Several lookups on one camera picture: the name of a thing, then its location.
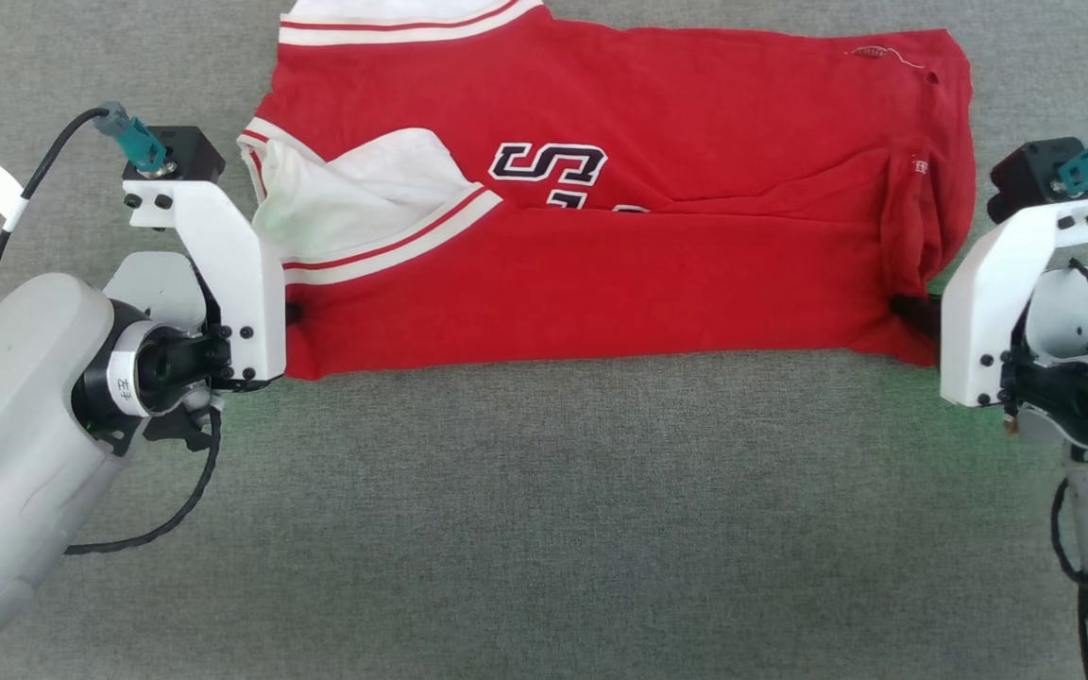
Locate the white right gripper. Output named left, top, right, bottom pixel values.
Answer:
left=889, top=198, right=1088, bottom=409

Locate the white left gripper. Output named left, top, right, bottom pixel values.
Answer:
left=105, top=179, right=302, bottom=452

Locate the red basketball jersey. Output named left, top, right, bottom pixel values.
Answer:
left=237, top=0, right=978, bottom=381

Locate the grey fabric sofa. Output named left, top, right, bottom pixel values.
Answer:
left=0, top=0, right=1088, bottom=680

